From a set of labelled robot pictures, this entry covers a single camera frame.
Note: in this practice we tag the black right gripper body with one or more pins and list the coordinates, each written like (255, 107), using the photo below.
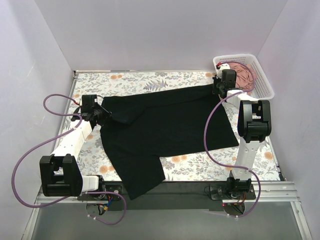
(219, 88)

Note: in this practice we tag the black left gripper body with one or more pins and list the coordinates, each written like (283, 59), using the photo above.
(99, 114)

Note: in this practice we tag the black t shirt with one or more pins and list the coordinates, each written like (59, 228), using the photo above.
(146, 127)

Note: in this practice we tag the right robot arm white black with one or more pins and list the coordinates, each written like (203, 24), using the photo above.
(253, 126)

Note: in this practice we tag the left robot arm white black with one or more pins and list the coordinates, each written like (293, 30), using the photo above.
(60, 173)

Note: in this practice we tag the pink t shirt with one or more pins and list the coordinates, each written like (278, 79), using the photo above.
(245, 76)

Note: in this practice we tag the white plastic basket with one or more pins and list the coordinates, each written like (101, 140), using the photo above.
(262, 88)

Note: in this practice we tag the floral tablecloth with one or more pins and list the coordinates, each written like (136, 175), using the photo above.
(92, 158)

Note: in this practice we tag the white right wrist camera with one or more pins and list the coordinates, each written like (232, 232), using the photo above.
(222, 66)

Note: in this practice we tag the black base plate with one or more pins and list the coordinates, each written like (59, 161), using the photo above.
(182, 195)

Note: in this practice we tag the aluminium frame rail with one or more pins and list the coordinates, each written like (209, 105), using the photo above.
(177, 211)

